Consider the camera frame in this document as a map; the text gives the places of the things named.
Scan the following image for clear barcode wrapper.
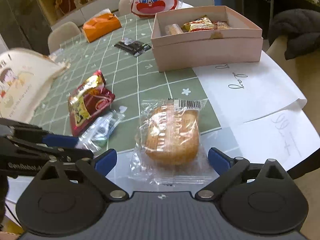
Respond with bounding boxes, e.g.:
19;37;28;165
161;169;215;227
75;110;125;153

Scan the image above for dark red snack packet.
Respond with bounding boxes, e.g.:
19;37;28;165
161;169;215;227
68;70;116;137

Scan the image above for round cake clear packet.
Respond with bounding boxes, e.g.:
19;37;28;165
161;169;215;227
130;99;213;186

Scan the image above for black snack stick packet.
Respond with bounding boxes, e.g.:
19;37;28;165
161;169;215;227
114;37;151;57

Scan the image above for panda yellow snack packet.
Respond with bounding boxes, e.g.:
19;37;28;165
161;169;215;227
181;15;216;32

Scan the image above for long biscuit roll packet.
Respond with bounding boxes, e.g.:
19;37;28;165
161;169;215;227
165;23;184;35

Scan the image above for cream cartoon tote bag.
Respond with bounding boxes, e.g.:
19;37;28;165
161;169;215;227
1;48;71;123

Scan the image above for green checkered tablecloth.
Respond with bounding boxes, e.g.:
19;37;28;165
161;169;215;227
31;15;207;153

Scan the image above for beige chair left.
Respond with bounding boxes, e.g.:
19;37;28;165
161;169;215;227
48;22;81;53

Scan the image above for beige chair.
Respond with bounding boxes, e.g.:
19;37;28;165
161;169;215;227
118;0;131;16
48;22;81;53

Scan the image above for beige armchair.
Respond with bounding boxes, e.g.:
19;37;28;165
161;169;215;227
265;35;320;106

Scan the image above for orange tissue box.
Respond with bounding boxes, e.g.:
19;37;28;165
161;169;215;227
82;9;121;43

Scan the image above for pink open gift box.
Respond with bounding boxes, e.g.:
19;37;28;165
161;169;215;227
151;5;263;72

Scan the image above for beige chair right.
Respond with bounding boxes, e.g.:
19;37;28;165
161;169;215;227
118;0;131;16

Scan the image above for black jacket on chair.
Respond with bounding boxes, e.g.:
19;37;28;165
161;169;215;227
268;9;319;60

